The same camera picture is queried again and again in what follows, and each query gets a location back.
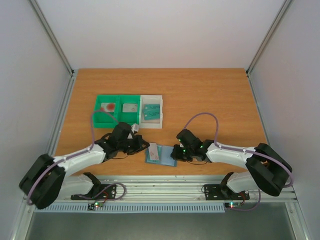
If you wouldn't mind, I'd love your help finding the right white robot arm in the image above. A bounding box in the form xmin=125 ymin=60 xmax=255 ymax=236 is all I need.
xmin=170 ymin=129 xmax=293 ymax=198

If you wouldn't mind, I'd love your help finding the left aluminium frame post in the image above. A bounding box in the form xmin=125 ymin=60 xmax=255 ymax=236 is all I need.
xmin=27 ymin=0 xmax=76 ymax=76

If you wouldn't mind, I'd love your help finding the teal leather card holder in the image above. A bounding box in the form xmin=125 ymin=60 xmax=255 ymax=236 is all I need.
xmin=144 ymin=145 xmax=178 ymax=167

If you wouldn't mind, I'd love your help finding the grey slotted cable duct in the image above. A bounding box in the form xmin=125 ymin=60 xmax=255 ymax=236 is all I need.
xmin=34 ymin=202 xmax=225 ymax=214

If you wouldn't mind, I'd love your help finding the middle green bin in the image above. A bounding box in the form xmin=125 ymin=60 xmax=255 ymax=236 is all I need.
xmin=114 ymin=94 xmax=141 ymax=125

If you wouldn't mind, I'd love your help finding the right aluminium frame post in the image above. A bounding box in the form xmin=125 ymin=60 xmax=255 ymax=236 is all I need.
xmin=245 ymin=0 xmax=294 ymax=76

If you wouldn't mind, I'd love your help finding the left small circuit board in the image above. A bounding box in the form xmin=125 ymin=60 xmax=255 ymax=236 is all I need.
xmin=87 ymin=202 xmax=104 ymax=211

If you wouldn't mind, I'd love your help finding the teal card in bin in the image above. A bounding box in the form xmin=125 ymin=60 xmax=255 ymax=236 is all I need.
xmin=142 ymin=104 xmax=161 ymax=113

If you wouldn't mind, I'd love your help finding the aluminium frame post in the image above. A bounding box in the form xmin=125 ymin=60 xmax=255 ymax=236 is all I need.
xmin=245 ymin=0 xmax=294 ymax=76
xmin=27 ymin=0 xmax=76 ymax=76

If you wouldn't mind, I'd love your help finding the small circuit board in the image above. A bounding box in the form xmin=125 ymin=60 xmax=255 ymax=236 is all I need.
xmin=87 ymin=202 xmax=104 ymax=211
xmin=224 ymin=201 xmax=242 ymax=209

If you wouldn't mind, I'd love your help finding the aluminium front rail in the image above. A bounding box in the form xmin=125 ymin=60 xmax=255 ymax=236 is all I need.
xmin=55 ymin=175 xmax=298 ymax=203

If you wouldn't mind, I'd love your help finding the green bin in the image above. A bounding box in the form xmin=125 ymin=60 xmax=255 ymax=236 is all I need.
xmin=93 ymin=94 xmax=118 ymax=129
xmin=114 ymin=94 xmax=141 ymax=125

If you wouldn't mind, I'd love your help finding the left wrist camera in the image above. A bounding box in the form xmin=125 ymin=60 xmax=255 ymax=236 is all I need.
xmin=131 ymin=123 xmax=140 ymax=134

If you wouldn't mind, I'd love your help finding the white translucent bin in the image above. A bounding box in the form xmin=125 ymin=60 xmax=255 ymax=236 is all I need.
xmin=138 ymin=95 xmax=163 ymax=129

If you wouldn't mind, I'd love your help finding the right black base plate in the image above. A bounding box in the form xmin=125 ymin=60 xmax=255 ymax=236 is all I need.
xmin=201 ymin=184 xmax=250 ymax=201

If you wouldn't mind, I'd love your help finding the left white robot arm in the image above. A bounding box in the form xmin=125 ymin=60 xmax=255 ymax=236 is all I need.
xmin=19 ymin=122 xmax=150 ymax=209

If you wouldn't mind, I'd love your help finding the left green bin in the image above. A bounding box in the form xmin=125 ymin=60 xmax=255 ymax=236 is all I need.
xmin=93 ymin=94 xmax=118 ymax=129

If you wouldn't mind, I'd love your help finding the white card with stripe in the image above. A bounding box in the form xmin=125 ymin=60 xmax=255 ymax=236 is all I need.
xmin=148 ymin=143 xmax=160 ymax=161

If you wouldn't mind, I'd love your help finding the grey white card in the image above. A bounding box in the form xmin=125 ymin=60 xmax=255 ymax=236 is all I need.
xmin=122 ymin=103 xmax=138 ymax=113

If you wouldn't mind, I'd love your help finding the right small circuit board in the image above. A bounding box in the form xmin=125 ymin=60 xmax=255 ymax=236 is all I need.
xmin=224 ymin=201 xmax=242 ymax=209

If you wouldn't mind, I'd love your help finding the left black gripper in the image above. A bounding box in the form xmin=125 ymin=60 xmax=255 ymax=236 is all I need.
xmin=118 ymin=134 xmax=150 ymax=155

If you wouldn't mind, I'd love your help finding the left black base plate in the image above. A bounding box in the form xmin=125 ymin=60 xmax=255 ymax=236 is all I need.
xmin=70 ymin=184 xmax=117 ymax=201

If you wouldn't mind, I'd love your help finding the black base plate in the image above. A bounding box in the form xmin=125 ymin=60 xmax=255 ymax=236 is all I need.
xmin=201 ymin=184 xmax=250 ymax=201
xmin=70 ymin=184 xmax=117 ymax=201

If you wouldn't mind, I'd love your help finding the teal card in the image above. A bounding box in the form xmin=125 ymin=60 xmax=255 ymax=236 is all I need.
xmin=143 ymin=111 xmax=161 ymax=121
xmin=142 ymin=104 xmax=161 ymax=113

